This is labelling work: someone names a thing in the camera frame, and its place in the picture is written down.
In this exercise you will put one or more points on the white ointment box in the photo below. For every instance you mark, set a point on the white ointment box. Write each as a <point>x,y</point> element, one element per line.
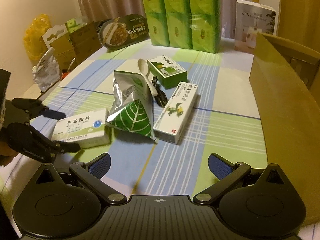
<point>171,122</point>

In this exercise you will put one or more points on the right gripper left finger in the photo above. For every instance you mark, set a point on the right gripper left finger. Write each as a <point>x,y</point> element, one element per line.
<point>90,174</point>

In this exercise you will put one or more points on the white blue pill box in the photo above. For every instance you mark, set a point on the white blue pill box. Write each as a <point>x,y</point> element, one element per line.
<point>86,129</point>

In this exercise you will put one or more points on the silver green tea pouch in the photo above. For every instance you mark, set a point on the silver green tea pouch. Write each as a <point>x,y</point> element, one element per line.
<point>132,109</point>

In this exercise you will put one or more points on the crumpled silver bag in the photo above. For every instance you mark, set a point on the crumpled silver bag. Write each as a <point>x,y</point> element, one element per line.
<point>47,71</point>

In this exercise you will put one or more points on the person's left hand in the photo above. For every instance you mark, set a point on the person's left hand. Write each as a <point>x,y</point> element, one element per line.
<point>7,154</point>

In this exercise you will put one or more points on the yellow plastic bag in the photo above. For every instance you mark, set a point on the yellow plastic bag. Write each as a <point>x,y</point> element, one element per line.
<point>34,44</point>

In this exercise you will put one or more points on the white humidifier box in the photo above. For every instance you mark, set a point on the white humidifier box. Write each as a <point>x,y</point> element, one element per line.
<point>252,18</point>

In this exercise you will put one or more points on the dark oval food tray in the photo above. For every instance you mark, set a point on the dark oval food tray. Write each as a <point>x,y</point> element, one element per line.
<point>123,31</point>

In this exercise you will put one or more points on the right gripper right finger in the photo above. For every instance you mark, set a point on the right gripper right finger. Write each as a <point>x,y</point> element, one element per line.
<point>229,175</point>

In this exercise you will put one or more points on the green tissue multipack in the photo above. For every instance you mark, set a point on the green tissue multipack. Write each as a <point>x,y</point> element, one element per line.
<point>186,24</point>

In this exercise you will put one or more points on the white plastic spoon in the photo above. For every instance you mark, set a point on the white plastic spoon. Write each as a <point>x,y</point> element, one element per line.
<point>144,70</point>

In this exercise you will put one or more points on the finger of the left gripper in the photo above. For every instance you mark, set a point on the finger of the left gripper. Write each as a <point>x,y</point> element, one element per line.
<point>28,141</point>
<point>35,108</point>

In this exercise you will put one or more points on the large brown cardboard box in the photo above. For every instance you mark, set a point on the large brown cardboard box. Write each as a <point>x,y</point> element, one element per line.
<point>285,81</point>

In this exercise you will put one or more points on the wooden door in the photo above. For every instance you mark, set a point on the wooden door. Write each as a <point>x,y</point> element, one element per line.
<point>296,20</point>

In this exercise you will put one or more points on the green spray medicine box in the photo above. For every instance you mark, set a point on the green spray medicine box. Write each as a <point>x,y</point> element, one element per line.
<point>168,72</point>

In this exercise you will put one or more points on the small brown cardboard boxes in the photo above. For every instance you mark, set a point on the small brown cardboard boxes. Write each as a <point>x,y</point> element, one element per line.
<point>73,42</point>

